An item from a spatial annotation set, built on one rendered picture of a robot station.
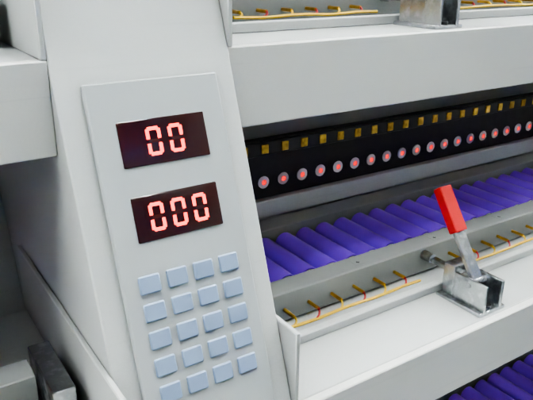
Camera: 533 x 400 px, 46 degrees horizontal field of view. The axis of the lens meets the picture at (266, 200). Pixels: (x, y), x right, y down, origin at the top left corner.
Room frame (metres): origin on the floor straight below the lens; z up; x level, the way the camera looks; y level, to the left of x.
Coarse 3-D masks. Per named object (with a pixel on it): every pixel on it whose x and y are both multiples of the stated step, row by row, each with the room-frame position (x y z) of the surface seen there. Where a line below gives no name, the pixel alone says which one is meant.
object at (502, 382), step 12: (516, 360) 0.66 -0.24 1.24; (528, 360) 0.66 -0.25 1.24; (492, 372) 0.64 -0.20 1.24; (504, 372) 0.64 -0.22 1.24; (516, 372) 0.64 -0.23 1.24; (528, 372) 0.64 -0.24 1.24; (468, 384) 0.62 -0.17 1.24; (480, 384) 0.62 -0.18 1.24; (492, 384) 0.63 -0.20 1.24; (504, 384) 0.62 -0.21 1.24; (516, 384) 0.63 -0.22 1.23; (528, 384) 0.62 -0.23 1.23; (444, 396) 0.60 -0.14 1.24; (456, 396) 0.60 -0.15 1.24; (468, 396) 0.60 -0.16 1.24; (480, 396) 0.60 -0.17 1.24; (492, 396) 0.61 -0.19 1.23; (504, 396) 0.60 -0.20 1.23; (516, 396) 0.60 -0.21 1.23; (528, 396) 0.60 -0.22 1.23
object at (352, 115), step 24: (456, 96) 0.72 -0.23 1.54; (480, 96) 0.74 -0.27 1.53; (504, 96) 0.76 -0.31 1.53; (312, 120) 0.61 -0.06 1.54; (336, 120) 0.62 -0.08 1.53; (360, 120) 0.64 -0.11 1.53; (0, 192) 0.46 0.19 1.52; (0, 216) 0.45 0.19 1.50; (0, 240) 0.45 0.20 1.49; (0, 264) 0.45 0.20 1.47; (0, 288) 0.45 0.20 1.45; (0, 312) 0.45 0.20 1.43
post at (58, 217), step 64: (64, 0) 0.29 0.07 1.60; (128, 0) 0.31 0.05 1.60; (192, 0) 0.33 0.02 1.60; (64, 64) 0.29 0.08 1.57; (128, 64) 0.31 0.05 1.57; (192, 64) 0.32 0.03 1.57; (64, 128) 0.29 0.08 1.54; (64, 192) 0.30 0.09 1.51; (64, 256) 0.32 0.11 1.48; (256, 256) 0.33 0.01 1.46; (128, 384) 0.29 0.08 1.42
